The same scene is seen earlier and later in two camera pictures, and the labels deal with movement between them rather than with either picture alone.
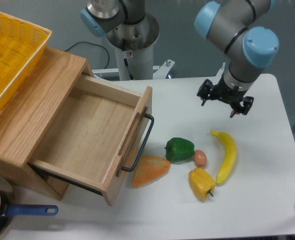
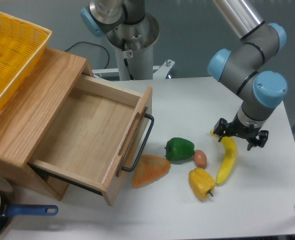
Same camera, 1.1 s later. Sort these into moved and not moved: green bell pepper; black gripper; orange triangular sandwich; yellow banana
Moved: black gripper
Not moved: green bell pepper; orange triangular sandwich; yellow banana
